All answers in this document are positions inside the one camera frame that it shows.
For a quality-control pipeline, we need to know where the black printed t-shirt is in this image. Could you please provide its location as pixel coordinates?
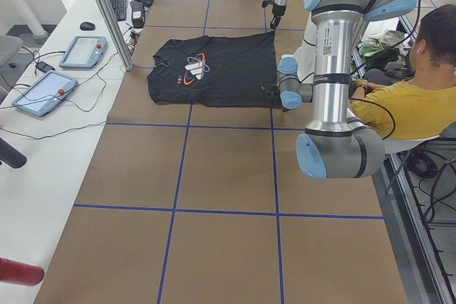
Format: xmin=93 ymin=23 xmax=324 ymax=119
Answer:
xmin=147 ymin=31 xmax=281 ymax=108

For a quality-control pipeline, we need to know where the white chair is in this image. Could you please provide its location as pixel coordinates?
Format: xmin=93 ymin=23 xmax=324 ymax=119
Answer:
xmin=383 ymin=135 xmax=439 ymax=154

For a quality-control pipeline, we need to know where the near teach pendant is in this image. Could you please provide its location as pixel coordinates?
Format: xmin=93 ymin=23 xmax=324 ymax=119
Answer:
xmin=11 ymin=70 xmax=78 ymax=117

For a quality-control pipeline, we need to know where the aluminium frame post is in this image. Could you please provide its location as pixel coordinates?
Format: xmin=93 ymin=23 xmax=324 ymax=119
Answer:
xmin=95 ymin=0 xmax=133 ymax=70

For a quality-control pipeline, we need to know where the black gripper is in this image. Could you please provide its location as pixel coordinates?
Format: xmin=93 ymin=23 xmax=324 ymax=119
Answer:
xmin=270 ymin=4 xmax=286 ymax=31
xmin=265 ymin=83 xmax=281 ymax=103

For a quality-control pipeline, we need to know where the black box with label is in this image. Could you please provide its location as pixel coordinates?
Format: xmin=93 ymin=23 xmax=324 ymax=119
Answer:
xmin=130 ymin=1 xmax=145 ymax=28

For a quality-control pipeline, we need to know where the black computer mouse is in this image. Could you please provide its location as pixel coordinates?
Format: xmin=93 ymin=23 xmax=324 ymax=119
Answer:
xmin=79 ymin=21 xmax=96 ymax=31

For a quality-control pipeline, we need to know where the teach pendant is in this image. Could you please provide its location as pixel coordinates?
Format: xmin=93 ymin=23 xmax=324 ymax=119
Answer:
xmin=11 ymin=70 xmax=78 ymax=117
xmin=59 ymin=36 xmax=107 ymax=69

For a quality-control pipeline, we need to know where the person in yellow shirt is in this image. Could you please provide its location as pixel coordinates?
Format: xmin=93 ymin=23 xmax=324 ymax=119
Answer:
xmin=351 ymin=4 xmax=455 ymax=140

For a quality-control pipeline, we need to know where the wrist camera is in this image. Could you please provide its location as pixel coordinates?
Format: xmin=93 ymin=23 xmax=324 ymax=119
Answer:
xmin=261 ymin=0 xmax=274 ymax=9

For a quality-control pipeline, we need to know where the red bottle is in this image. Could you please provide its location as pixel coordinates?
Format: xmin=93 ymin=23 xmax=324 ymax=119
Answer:
xmin=1 ymin=258 xmax=45 ymax=286

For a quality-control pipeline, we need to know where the far teach pendant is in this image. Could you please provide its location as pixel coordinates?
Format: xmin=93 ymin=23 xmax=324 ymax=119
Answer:
xmin=59 ymin=36 xmax=107 ymax=69

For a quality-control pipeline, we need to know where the black keyboard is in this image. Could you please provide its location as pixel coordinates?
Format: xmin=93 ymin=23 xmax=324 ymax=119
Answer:
xmin=109 ymin=0 xmax=127 ymax=21

